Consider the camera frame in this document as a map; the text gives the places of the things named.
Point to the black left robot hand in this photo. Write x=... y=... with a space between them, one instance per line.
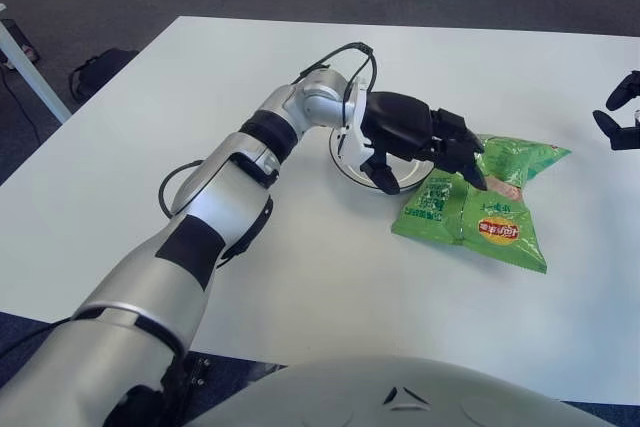
x=400 y=122

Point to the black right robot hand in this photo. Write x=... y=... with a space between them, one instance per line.
x=625 y=134

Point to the green potato chip bag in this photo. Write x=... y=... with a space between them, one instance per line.
x=500 y=242

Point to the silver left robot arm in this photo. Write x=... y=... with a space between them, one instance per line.
x=215 y=187

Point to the white plate with black rim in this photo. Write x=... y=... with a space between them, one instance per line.
x=410 y=172

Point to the grey robot torso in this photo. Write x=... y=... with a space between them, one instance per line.
x=350 y=392

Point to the black bag on floor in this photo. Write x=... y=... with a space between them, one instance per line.
x=102 y=69

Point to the white table leg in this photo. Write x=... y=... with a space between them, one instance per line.
x=35 y=82

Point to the dark caster stand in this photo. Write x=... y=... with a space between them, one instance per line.
x=20 y=42

